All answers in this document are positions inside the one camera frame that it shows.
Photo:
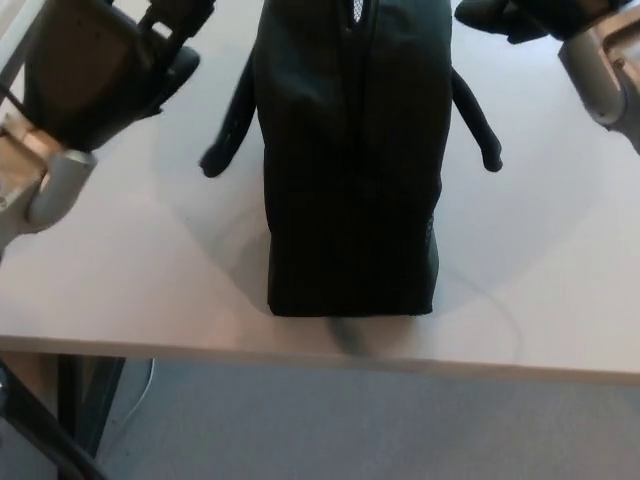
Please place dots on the black slanted bar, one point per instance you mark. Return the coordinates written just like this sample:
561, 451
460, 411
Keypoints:
45, 425

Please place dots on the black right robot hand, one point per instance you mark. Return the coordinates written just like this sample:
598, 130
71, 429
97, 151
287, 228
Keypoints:
525, 15

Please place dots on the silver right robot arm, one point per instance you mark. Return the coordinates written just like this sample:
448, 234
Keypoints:
595, 75

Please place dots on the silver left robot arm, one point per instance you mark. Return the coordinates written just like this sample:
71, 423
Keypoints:
55, 190

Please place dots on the black desk leg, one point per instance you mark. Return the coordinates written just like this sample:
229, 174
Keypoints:
85, 400

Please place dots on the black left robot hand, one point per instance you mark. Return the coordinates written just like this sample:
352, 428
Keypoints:
85, 75

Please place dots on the black fabric lunch bag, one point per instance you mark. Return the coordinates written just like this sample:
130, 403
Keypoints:
350, 175

